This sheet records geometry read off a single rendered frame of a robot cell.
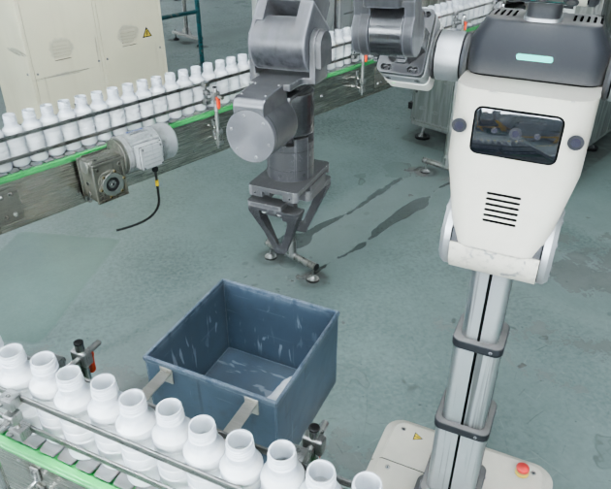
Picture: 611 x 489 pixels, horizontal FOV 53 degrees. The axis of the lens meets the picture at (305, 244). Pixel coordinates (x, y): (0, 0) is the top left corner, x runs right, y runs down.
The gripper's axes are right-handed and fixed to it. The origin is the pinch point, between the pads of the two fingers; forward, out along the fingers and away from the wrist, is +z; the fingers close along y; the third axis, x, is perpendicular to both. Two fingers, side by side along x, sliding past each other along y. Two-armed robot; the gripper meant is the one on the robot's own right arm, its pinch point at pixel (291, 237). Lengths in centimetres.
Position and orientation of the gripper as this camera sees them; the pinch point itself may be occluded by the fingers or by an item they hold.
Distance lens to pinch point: 80.1
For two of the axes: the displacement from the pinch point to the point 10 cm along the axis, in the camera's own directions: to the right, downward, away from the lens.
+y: -4.1, 4.7, -7.8
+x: 9.1, 2.1, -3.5
